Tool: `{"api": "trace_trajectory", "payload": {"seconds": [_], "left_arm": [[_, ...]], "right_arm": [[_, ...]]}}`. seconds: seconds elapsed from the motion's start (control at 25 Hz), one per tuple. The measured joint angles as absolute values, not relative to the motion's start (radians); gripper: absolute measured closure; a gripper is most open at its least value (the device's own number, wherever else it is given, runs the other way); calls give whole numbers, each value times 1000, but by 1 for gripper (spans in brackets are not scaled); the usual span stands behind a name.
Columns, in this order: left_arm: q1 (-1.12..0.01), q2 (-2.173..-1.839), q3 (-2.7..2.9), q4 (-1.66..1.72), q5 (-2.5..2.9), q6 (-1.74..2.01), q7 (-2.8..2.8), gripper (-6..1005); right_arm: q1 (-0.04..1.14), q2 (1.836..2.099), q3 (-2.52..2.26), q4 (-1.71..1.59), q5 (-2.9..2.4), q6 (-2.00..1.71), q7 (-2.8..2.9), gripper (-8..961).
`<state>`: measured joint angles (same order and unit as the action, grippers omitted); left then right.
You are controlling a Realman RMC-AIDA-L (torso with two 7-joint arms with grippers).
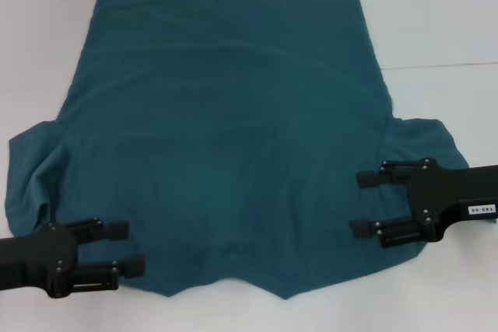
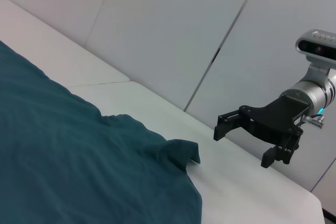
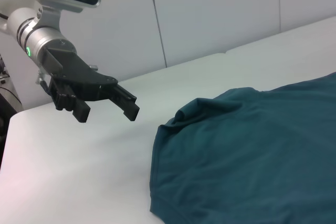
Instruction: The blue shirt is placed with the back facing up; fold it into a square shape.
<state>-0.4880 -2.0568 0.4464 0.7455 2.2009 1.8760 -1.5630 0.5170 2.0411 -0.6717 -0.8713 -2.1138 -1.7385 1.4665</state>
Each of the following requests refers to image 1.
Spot teal blue shirt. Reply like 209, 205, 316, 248
8, 0, 474, 301

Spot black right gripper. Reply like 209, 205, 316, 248
349, 157, 498, 250

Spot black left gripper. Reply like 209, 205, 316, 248
0, 217, 146, 300

